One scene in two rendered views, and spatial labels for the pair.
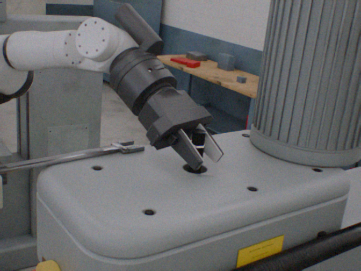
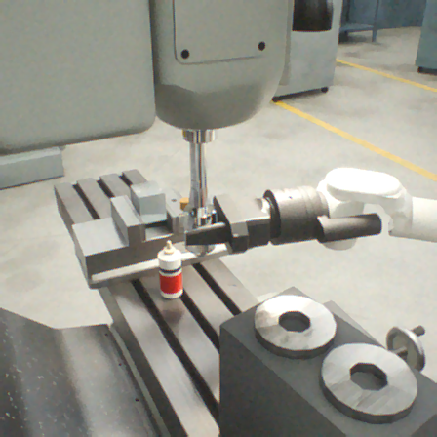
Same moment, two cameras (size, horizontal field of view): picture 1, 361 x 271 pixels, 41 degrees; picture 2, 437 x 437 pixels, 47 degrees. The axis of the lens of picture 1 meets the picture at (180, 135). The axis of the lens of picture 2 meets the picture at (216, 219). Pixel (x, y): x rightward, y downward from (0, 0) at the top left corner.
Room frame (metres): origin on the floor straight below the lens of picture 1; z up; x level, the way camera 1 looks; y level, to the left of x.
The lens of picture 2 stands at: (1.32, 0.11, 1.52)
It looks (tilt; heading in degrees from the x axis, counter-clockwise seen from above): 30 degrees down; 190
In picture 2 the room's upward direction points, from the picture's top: straight up
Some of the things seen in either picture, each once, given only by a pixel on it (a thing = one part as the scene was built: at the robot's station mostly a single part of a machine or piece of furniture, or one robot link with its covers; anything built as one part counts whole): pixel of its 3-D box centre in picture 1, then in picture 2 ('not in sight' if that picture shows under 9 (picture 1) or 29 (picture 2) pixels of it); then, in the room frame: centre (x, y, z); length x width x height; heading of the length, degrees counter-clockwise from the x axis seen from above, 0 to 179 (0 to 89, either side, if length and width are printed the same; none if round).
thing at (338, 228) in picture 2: not in sight; (331, 218); (0.61, 0.17, 1.13); 0.11 x 0.11 x 0.11; 24
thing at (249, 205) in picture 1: (197, 212); not in sight; (0.69, -0.04, 1.81); 0.47 x 0.26 x 0.16; 127
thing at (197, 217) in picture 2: not in sight; (199, 211); (0.68, -0.03, 1.17); 0.05 x 0.05 x 0.01
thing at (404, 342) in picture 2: not in sight; (394, 354); (0.38, 0.37, 0.65); 0.16 x 0.12 x 0.12; 127
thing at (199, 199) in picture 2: not in sight; (198, 174); (0.68, -0.03, 1.23); 0.03 x 0.03 x 0.11
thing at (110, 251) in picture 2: not in sight; (164, 225); (0.47, -0.15, 1.01); 0.35 x 0.15 x 0.11; 124
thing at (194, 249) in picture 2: not in sight; (200, 229); (0.68, -0.03, 1.13); 0.05 x 0.05 x 0.06
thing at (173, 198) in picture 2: not in sight; (176, 208); (0.46, -0.13, 1.04); 0.12 x 0.06 x 0.04; 34
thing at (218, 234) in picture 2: not in sight; (207, 237); (0.71, -0.01, 1.14); 0.06 x 0.02 x 0.03; 114
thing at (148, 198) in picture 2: not in sight; (148, 202); (0.49, -0.17, 1.07); 0.06 x 0.05 x 0.06; 34
